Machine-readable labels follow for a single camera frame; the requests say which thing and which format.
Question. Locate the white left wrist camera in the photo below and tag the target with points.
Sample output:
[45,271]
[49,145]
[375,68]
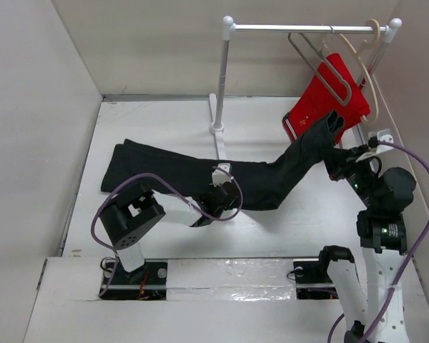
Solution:
[221,174]

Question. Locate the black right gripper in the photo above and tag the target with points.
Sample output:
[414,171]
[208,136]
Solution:
[361,156]

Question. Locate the black trousers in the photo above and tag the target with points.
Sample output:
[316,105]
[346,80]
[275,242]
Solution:
[264,185]

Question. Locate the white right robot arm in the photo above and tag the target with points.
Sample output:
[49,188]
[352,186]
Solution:
[377,314]

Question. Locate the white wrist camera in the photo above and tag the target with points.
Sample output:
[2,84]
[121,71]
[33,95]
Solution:
[221,174]
[379,142]

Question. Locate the white metal clothes rack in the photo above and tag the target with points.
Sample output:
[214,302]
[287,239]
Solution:
[370,57]

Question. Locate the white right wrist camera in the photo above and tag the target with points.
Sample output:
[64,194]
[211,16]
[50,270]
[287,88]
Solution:
[379,142]

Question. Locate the beige wooden hanger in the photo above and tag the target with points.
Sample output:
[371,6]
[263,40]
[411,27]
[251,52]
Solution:
[366,80]

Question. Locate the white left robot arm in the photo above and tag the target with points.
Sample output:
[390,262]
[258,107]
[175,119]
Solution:
[131,214]

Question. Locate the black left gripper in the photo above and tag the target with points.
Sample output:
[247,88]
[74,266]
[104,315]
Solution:
[232,206]

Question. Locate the red shorts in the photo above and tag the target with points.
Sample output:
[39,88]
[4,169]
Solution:
[317,101]

